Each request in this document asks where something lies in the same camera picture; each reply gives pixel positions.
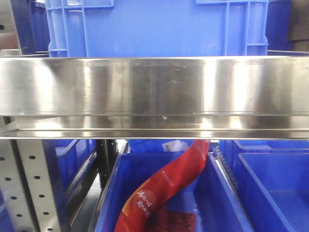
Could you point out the red printed plastic bag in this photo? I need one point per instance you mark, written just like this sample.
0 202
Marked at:
161 186

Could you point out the blue right bin lower shelf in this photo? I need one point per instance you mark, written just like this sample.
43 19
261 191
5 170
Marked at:
271 179

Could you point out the blue left bin lower shelf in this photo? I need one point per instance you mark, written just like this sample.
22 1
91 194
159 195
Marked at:
75 158

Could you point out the blue centre bin lower shelf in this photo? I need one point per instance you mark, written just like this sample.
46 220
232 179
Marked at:
209 197

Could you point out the stainless steel shelf rack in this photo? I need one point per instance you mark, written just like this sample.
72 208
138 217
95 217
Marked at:
241 97

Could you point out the blue bin shelf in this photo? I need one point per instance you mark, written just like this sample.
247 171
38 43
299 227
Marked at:
75 158
271 179
209 197

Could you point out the dark red mesh pad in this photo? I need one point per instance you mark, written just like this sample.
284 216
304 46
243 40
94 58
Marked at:
164 220

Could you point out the perforated steel shelf upright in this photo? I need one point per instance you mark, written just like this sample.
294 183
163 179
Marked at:
31 185

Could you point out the large blue crate upper shelf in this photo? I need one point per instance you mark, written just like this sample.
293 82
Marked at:
157 28

